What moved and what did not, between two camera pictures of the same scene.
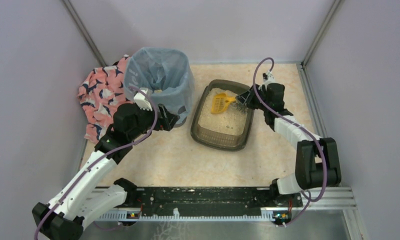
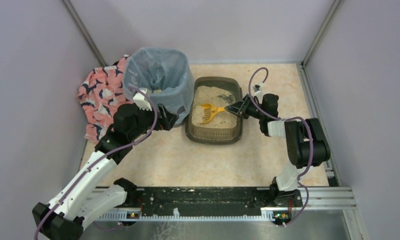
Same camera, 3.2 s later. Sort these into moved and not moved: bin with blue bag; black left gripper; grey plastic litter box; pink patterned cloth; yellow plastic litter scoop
Moved: yellow plastic litter scoop; grey plastic litter box
Not moved: bin with blue bag; black left gripper; pink patterned cloth
